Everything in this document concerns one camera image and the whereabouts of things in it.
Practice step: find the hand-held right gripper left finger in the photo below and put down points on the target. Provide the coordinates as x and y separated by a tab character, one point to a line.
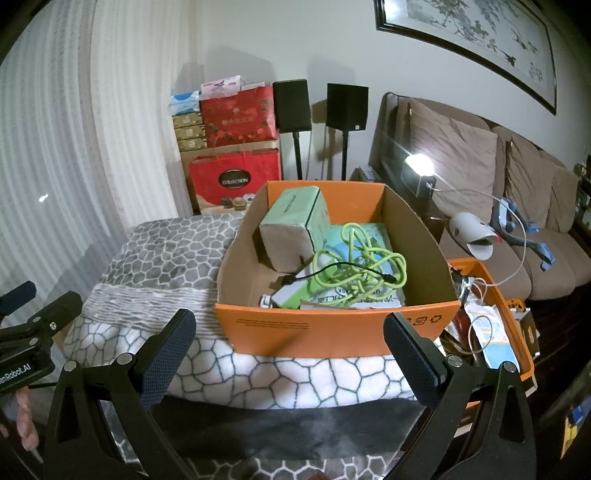
166	355

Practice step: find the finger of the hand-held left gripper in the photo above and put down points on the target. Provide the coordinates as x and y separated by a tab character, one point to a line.
21	293
60	307

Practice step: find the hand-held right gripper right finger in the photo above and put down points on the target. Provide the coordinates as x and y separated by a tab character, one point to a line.
415	360

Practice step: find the white green power bank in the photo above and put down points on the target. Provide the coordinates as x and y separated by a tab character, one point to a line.
291	296

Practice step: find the face mask pack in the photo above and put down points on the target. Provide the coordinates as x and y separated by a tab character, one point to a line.
333	241

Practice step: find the green tissue box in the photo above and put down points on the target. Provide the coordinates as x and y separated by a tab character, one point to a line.
286	240

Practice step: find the person's left hand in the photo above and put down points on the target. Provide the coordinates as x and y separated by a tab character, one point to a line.
25	420

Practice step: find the white blue mask packet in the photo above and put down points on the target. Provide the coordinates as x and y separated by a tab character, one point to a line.
496	341

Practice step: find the grey white patterned blanket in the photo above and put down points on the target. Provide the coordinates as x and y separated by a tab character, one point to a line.
161	258

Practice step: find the orange plastic basket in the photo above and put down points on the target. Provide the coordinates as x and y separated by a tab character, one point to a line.
521	350

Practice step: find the brown sofa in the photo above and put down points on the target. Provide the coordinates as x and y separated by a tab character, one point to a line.
517	272

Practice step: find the white neck massager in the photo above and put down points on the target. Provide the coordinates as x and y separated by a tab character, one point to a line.
468	228

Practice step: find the blue grey neck massager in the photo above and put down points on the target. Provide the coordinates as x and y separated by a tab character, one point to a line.
498	212

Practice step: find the blue yellow packet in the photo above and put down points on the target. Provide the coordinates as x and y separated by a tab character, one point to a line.
575	420

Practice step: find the white curtain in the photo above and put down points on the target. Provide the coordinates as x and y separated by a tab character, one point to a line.
78	115

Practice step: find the lit portable lamp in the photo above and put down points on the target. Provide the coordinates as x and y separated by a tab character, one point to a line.
418	173

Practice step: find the red collection gift box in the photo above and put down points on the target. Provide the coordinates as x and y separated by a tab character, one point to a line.
235	170

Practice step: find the gold flat box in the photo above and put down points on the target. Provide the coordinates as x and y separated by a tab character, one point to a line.
191	144
187	120
189	131

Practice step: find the large brown cushion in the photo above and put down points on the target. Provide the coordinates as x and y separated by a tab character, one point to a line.
452	152

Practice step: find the blue white tissue pack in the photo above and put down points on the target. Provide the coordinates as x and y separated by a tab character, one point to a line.
184	102

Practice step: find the red floral gift bag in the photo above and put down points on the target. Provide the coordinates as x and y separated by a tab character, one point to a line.
240	117

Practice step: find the black speaker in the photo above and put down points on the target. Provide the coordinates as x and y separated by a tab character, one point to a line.
346	108
292	106

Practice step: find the pink white tissue pack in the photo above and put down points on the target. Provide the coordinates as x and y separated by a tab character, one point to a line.
221	85

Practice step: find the framed ink painting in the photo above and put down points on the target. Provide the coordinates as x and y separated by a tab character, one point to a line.
471	37

